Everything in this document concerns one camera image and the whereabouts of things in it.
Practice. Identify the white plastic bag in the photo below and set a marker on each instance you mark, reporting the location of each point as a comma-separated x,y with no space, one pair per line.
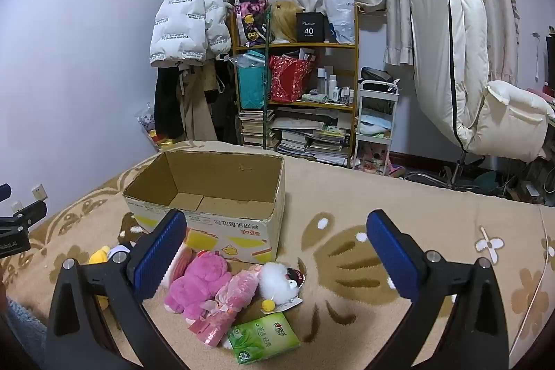
340,10

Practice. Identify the white puffer jacket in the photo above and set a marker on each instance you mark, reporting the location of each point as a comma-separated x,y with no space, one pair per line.
186,14

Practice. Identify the printed cardboard box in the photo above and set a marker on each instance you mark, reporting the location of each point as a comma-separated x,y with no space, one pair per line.
225,175

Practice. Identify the red patterned bag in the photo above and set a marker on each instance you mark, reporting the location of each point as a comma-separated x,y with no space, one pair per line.
288,79

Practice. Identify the pale green pouch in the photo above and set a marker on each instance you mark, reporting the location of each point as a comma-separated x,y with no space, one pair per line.
314,97

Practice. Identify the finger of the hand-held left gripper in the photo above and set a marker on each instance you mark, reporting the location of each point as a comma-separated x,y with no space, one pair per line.
4,193
26,214

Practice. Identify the cream padded chair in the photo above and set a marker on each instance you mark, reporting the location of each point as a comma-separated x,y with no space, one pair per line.
438,49

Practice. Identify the teal bag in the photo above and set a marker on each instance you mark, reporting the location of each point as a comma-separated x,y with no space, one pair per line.
251,84

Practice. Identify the stack of books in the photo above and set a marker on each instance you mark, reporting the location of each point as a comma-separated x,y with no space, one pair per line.
299,140

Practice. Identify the pink plush bear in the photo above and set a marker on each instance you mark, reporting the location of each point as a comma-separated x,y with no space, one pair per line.
199,283

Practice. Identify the beige trench coat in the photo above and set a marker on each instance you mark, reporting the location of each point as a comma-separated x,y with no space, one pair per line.
195,110

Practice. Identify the person's grey fuzzy clothing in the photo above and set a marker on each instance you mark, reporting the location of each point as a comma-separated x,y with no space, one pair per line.
24,322

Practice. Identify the blonde wig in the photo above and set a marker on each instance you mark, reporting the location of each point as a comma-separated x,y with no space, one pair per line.
284,21

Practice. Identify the group of cosmetic bottles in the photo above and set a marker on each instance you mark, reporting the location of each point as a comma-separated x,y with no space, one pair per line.
331,86

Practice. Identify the beige patterned blanket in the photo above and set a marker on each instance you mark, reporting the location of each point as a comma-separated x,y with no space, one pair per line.
390,188

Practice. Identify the pink round ribbed cushion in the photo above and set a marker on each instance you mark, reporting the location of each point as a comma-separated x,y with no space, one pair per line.
184,261

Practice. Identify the pink toys in cart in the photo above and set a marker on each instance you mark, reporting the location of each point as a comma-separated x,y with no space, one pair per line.
377,162

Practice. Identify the black box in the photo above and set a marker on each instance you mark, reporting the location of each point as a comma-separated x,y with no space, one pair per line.
310,27

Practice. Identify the white trolley cart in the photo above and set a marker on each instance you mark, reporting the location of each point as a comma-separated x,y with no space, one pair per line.
379,86

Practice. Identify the wooden bookshelf with clutter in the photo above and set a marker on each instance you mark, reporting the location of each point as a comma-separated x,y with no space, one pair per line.
303,45

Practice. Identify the green tissue pack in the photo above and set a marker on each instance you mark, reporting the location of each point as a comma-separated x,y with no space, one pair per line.
264,337

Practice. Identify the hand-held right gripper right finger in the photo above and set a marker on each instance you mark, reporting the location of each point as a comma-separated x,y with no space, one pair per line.
392,255

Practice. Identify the white fluffy plush toy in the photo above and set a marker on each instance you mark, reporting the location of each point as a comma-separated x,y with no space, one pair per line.
275,281

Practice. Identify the pink plastic-wrapped plush toy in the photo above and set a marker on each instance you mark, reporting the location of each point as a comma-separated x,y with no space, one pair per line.
234,292

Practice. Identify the clear plastic bag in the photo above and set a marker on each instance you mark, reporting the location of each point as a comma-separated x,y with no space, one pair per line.
145,118

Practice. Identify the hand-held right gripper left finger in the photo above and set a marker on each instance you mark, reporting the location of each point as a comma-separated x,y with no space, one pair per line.
158,253

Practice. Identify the white wall socket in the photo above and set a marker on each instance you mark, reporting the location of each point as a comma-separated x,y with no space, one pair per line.
39,191
16,206

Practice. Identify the black purple printed bag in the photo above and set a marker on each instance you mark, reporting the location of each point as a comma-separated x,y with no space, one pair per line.
251,12

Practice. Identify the black coat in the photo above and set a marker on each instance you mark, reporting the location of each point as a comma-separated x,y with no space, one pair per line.
167,105

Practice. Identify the yellow plush toy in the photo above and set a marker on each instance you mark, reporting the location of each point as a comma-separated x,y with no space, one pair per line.
100,255

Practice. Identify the blue white cloth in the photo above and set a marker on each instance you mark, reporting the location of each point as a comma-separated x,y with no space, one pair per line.
373,126

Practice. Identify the red yellow item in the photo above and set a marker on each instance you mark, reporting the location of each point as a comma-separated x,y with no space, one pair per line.
160,139

